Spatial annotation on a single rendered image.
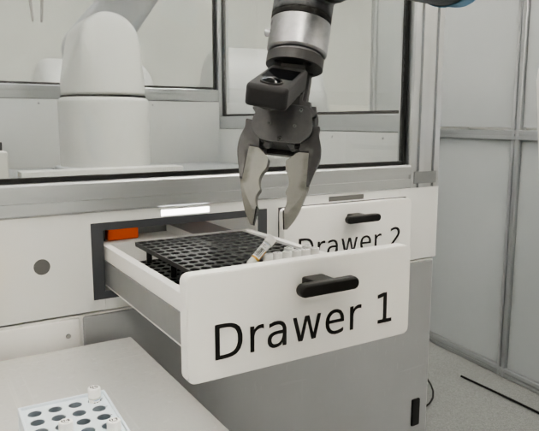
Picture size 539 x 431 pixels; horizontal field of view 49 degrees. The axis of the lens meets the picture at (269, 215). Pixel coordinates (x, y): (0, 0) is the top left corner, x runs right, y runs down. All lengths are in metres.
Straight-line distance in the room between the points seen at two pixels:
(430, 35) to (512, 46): 1.46
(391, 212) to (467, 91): 1.73
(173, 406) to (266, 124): 0.34
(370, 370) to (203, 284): 0.69
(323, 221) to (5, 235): 0.51
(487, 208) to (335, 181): 1.71
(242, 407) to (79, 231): 0.42
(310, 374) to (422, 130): 0.51
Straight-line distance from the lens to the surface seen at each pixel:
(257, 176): 0.70
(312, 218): 1.03
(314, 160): 0.70
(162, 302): 0.69
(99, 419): 0.63
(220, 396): 1.05
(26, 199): 0.87
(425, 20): 1.22
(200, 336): 0.60
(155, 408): 0.70
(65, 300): 0.90
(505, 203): 2.67
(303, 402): 1.15
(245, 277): 0.60
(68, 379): 0.80
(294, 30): 0.73
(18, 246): 0.87
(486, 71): 2.76
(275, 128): 0.71
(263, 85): 0.64
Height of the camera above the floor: 1.07
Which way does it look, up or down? 9 degrees down
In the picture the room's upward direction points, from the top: straight up
